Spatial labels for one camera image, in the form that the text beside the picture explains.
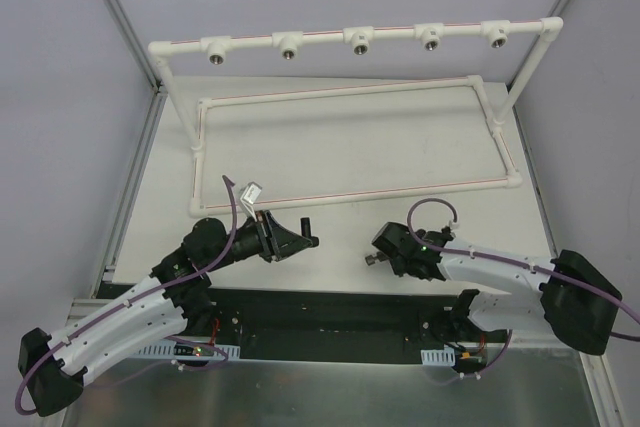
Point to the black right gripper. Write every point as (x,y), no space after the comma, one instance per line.
(388,250)

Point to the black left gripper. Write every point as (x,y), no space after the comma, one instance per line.
(269,236)

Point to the black faucet valve handle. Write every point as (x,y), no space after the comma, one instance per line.
(373,259)

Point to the black L-shaped faucet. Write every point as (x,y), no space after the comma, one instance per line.
(306,232)

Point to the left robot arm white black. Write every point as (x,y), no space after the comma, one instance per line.
(57,366)

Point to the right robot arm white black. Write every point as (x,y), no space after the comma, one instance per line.
(564,296)

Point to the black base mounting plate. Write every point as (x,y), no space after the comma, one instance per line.
(331,326)

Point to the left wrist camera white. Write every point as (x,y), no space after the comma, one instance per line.
(248,196)

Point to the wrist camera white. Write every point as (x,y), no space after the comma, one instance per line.
(248,196)
(453,226)

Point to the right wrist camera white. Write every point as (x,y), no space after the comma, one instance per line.
(453,226)

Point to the right white cable duct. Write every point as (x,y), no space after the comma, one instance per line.
(445,357)

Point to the white cable duct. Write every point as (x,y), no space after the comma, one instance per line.
(445,357)
(168,350)

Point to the left white cable duct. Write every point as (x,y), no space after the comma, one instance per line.
(168,350)

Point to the white PVC pipe frame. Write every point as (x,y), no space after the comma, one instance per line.
(359,39)

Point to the right aluminium frame post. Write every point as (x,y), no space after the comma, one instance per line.
(560,12)

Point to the aluminium frame post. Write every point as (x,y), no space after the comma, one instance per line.
(136,164)
(560,12)

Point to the left aluminium frame post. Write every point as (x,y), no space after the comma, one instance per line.
(136,164)

